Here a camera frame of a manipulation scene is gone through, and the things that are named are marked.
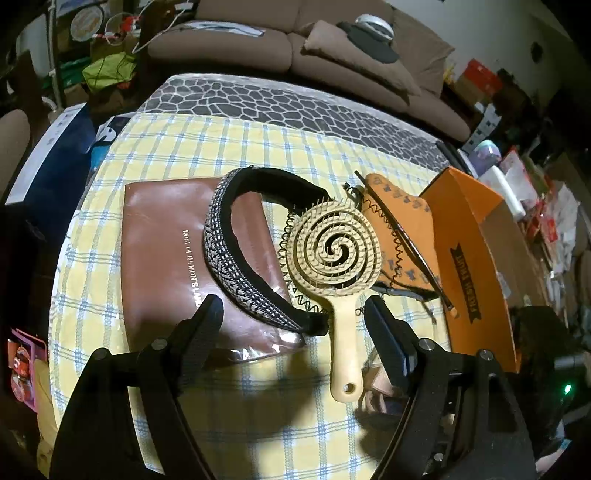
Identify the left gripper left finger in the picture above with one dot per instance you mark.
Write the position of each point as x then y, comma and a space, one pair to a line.
192, 341

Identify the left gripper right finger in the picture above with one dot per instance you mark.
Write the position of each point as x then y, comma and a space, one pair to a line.
394, 340

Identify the beige spiral hair brush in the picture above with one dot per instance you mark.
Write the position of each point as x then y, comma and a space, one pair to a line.
334, 254

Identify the brown leather pouch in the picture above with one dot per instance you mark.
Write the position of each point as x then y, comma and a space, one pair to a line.
164, 276

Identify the orange cardboard box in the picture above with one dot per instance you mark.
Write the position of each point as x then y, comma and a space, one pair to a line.
485, 264

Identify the orange fabric pouch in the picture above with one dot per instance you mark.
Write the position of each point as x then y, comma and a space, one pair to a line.
405, 229

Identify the black studded headband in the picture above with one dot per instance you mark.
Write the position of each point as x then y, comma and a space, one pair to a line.
239, 252

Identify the white tissue box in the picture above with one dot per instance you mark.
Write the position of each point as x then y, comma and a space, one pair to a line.
498, 182

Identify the brown sofa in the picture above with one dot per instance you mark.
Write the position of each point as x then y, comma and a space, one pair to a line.
278, 54

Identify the black cushion with white device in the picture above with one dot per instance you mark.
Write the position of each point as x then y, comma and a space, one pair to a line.
373, 35

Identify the brown sofa cushion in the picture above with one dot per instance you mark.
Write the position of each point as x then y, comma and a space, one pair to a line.
332, 43

